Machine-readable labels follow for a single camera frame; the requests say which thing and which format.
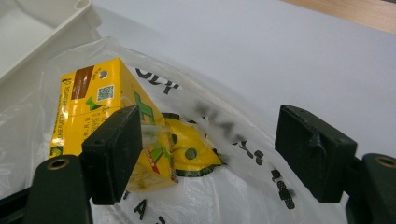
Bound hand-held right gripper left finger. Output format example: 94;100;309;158
23;105;144;224

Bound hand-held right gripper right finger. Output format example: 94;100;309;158
274;104;396;224

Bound yellow drink carton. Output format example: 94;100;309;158
49;57;179;192

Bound white plastic tray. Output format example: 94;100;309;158
0;0;103;82

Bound white printed plastic bag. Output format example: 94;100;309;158
0;36;349;224

